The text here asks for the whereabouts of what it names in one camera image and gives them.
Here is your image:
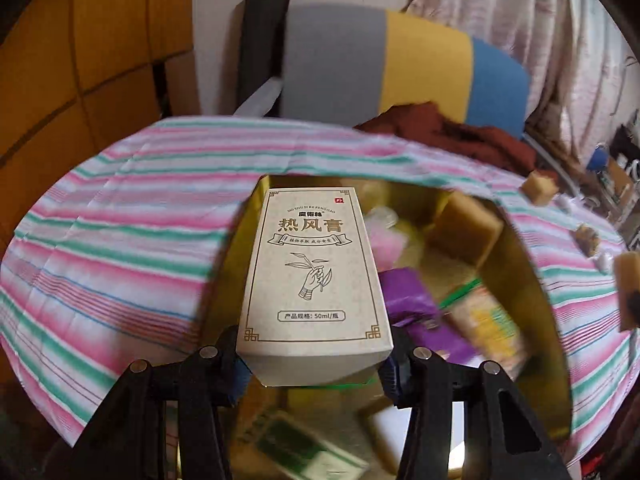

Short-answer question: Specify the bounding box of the patterned beige curtain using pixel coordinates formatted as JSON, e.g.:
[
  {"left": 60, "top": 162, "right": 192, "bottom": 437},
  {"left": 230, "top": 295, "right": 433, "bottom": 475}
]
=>
[{"left": 405, "top": 0, "right": 640, "bottom": 161}]

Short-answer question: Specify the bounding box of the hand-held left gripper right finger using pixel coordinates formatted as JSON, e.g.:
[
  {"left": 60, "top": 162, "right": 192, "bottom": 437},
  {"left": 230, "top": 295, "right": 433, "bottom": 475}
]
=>
[{"left": 377, "top": 327, "right": 571, "bottom": 480}]

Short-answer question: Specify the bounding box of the grey yellow blue chair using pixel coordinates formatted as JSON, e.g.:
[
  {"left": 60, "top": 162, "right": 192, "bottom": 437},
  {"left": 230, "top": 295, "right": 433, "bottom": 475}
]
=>
[{"left": 235, "top": 2, "right": 532, "bottom": 141}]

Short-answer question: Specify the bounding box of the orange wooden cabinet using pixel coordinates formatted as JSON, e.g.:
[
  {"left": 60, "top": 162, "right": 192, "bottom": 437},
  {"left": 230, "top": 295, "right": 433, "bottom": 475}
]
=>
[{"left": 0, "top": 0, "right": 196, "bottom": 386}]

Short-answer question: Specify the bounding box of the pink plastic hair roller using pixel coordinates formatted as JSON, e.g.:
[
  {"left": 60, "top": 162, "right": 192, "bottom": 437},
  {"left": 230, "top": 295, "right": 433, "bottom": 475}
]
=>
[{"left": 367, "top": 210, "right": 408, "bottom": 271}]

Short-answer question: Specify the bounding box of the purple cartoon snack packet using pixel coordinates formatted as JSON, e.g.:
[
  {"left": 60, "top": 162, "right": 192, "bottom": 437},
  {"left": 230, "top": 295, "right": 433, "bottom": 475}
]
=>
[{"left": 380, "top": 267, "right": 481, "bottom": 366}]

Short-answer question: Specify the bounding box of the small blue fan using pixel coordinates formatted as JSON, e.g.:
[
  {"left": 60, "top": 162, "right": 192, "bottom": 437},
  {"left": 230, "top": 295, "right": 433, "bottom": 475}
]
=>
[{"left": 586, "top": 145, "right": 612, "bottom": 173}]

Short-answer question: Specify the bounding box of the round gold tin container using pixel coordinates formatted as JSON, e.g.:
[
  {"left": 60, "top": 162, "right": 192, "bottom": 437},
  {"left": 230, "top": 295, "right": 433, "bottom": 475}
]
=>
[{"left": 200, "top": 175, "right": 573, "bottom": 480}]

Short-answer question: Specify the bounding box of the yellow label rice cracker packet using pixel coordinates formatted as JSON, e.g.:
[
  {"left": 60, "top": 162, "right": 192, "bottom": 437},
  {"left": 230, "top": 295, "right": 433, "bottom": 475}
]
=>
[{"left": 440, "top": 282, "right": 531, "bottom": 376}]

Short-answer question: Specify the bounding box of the reddish brown jacket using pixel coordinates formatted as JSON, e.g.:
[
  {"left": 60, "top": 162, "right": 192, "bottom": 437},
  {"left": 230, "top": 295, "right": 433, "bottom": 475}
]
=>
[{"left": 352, "top": 101, "right": 558, "bottom": 178}]

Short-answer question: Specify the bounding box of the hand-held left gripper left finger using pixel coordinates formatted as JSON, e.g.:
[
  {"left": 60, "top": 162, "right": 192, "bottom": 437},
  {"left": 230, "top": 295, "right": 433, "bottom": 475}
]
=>
[{"left": 75, "top": 325, "right": 251, "bottom": 480}]

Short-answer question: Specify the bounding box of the beige printed carton box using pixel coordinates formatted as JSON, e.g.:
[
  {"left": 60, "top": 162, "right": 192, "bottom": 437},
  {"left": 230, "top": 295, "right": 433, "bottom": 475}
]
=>
[{"left": 236, "top": 187, "right": 393, "bottom": 388}]

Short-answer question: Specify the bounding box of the small tan sponge block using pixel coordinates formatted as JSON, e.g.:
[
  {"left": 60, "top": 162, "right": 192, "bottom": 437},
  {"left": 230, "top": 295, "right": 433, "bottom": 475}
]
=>
[{"left": 520, "top": 170, "right": 560, "bottom": 206}]

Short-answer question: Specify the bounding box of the square tan sponge block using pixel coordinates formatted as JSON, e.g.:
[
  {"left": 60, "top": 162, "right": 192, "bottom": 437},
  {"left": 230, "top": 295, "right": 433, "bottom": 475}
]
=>
[{"left": 425, "top": 191, "right": 505, "bottom": 268}]

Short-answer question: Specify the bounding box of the striped pink green tablecloth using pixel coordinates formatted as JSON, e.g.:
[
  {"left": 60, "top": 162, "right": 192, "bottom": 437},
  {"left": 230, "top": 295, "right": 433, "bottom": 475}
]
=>
[{"left": 0, "top": 115, "right": 640, "bottom": 451}]

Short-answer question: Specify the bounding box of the yellow patterned packet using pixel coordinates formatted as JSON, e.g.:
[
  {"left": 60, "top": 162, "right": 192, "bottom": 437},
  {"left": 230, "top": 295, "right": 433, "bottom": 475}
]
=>
[{"left": 574, "top": 225, "right": 601, "bottom": 257}]

